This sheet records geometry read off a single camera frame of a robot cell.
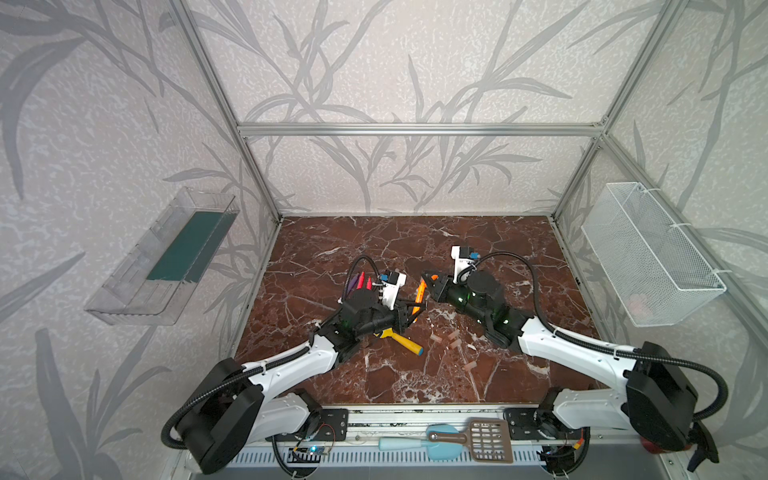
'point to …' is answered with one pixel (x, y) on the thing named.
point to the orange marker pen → (419, 297)
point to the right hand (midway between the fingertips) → (422, 266)
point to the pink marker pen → (360, 280)
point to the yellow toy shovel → (410, 345)
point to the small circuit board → (310, 454)
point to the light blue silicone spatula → (437, 451)
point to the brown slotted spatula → (488, 439)
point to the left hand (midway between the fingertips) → (426, 299)
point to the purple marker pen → (352, 283)
